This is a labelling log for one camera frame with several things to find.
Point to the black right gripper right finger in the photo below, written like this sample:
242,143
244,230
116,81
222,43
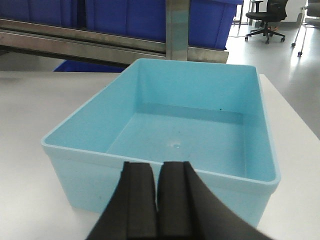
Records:
201,205

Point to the light blue plastic box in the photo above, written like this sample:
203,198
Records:
209,114

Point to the dark blue storage bin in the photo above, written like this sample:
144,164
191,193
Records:
209,20

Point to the black office chair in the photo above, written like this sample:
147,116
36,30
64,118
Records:
275,12

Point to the stainless steel shelf rack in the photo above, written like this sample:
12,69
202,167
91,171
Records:
109,49

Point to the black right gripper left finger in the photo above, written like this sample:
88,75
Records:
131,213

